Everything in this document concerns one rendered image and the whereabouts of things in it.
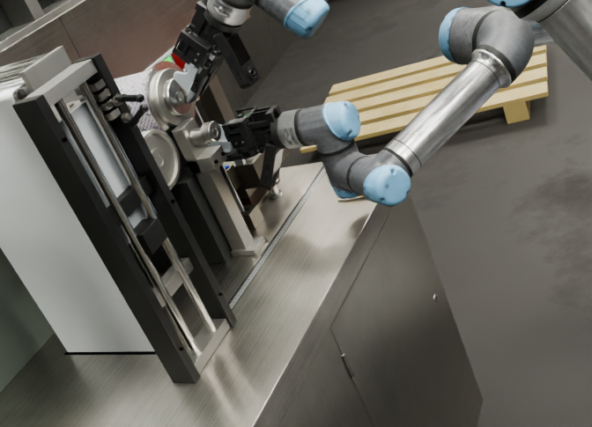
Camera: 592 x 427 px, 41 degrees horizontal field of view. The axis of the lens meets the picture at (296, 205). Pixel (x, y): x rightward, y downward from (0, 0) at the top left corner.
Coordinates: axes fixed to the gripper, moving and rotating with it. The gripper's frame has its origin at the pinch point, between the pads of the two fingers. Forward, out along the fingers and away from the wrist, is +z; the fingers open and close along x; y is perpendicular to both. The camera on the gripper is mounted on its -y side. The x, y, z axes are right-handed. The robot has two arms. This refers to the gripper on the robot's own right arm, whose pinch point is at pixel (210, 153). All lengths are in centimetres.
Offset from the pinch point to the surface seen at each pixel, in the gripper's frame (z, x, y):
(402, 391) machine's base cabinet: -29, 11, -58
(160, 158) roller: -2.5, 17.2, 8.4
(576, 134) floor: -32, -194, -109
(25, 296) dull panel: 30.4, 36.2, -8.1
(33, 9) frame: 30.7, -4.3, 38.8
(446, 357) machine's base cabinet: -29, -14, -71
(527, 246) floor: -24, -112, -109
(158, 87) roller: -3.4, 9.8, 19.9
